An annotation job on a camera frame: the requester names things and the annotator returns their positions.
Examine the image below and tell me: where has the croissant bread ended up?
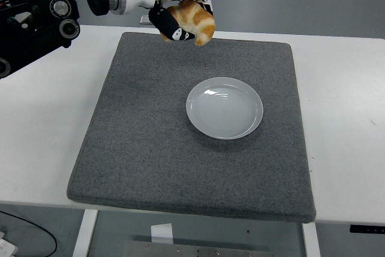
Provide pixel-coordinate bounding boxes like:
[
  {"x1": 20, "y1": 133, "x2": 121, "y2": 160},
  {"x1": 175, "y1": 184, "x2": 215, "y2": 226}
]
[{"x1": 162, "y1": 0, "x2": 216, "y2": 46}]

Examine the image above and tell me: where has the white round plate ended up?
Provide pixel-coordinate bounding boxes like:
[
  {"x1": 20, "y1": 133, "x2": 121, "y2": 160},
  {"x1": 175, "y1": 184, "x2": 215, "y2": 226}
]
[{"x1": 185, "y1": 76, "x2": 264, "y2": 140}]

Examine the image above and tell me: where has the grey metal plate with screws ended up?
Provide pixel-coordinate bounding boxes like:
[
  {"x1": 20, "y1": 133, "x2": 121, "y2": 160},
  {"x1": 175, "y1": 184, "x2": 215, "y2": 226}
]
[{"x1": 122, "y1": 240, "x2": 273, "y2": 257}]

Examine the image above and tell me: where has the grey felt mat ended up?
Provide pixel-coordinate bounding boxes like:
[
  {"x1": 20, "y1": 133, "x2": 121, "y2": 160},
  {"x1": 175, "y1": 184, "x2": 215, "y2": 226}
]
[{"x1": 66, "y1": 31, "x2": 316, "y2": 224}]

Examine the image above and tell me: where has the white table leg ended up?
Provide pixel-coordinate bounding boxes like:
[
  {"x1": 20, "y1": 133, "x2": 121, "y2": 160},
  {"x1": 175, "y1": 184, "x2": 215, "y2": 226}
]
[
  {"x1": 301, "y1": 222, "x2": 321, "y2": 257},
  {"x1": 72, "y1": 208, "x2": 99, "y2": 257}
]

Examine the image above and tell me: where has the white device on floor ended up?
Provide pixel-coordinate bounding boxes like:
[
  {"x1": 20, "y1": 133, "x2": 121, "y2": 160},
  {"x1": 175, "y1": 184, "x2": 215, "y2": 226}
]
[{"x1": 0, "y1": 231, "x2": 18, "y2": 257}]

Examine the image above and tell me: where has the black table control panel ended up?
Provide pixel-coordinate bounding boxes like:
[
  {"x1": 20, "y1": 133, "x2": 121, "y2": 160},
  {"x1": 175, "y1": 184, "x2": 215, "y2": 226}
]
[{"x1": 349, "y1": 224, "x2": 385, "y2": 234}]

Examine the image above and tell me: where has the black floor cable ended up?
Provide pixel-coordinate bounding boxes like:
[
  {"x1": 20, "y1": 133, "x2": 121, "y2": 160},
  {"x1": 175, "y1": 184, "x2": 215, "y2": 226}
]
[{"x1": 0, "y1": 210, "x2": 58, "y2": 257}]

